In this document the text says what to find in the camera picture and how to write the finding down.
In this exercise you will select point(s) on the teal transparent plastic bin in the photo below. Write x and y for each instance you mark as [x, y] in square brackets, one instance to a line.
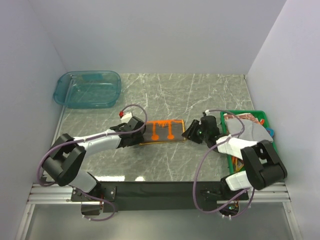
[88, 89]

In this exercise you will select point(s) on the brown patterned towel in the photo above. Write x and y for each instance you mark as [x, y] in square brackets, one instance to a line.
[244, 116]

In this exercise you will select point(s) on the orange and grey towel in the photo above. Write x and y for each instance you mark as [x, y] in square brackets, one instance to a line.
[164, 131]

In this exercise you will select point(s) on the aluminium rail frame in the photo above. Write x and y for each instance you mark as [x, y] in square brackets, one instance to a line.
[50, 215]

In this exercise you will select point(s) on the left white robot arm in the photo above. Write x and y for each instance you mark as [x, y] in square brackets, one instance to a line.
[63, 161]

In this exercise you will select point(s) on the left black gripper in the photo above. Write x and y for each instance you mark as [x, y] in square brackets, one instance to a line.
[140, 138]

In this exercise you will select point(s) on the red and blue cloth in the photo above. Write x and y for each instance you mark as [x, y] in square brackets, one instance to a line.
[268, 129]

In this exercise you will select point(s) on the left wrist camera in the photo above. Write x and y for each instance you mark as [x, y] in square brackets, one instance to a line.
[125, 116]

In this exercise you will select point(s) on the green plastic tray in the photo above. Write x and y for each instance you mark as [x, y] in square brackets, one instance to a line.
[257, 113]

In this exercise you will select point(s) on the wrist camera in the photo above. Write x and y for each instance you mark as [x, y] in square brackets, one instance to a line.
[207, 112]
[125, 116]

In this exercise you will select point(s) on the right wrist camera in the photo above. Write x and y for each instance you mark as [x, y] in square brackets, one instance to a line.
[207, 112]

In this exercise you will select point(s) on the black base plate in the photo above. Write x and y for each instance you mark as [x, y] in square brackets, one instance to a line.
[177, 195]

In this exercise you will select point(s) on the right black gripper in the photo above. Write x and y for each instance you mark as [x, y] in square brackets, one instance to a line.
[190, 133]

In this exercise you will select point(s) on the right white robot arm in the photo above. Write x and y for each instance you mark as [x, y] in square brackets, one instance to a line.
[262, 164]

